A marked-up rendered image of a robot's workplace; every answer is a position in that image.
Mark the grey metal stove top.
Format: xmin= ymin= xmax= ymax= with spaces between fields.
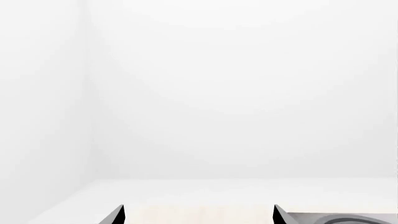
xmin=286 ymin=212 xmax=398 ymax=224

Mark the dark grey stove burner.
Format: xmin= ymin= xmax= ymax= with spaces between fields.
xmin=316 ymin=215 xmax=384 ymax=224

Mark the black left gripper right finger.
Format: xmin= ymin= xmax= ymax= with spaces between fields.
xmin=273 ymin=203 xmax=300 ymax=224

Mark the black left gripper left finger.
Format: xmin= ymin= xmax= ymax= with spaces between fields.
xmin=98 ymin=203 xmax=126 ymax=224

